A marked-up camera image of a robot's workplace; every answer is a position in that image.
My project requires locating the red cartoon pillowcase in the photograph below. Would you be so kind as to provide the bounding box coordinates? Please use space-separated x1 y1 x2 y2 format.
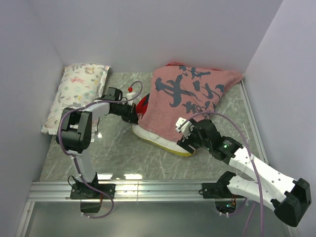
138 65 243 142

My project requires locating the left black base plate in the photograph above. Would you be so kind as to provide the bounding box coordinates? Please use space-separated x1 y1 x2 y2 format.
70 182 116 199

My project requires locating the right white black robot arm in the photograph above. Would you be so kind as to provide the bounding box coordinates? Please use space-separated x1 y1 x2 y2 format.
175 118 312 227

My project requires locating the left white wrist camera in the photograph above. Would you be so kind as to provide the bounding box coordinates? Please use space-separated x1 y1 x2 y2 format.
126 87 137 103

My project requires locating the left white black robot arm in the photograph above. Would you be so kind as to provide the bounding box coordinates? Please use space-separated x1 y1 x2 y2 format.
56 87 140 198

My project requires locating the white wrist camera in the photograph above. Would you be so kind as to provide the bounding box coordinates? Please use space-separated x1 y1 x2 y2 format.
126 87 137 103
175 118 192 136

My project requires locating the floral patterned small pillow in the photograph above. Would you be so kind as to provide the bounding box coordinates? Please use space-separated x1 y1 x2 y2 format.
41 64 110 135

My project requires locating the aluminium rail frame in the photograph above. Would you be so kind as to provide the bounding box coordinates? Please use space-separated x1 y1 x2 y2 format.
14 79 301 237

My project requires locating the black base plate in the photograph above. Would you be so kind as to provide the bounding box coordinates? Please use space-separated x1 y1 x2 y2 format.
198 182 244 199
70 182 116 199

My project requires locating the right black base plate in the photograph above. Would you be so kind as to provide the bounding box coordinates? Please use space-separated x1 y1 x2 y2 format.
198 182 244 199

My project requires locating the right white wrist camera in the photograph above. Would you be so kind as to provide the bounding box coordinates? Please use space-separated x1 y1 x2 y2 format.
175 118 192 136

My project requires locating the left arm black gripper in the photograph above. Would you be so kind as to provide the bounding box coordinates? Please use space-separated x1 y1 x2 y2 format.
113 102 141 125

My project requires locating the cream yellow-edged pillow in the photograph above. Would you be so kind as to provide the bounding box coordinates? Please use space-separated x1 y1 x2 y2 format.
132 123 197 157

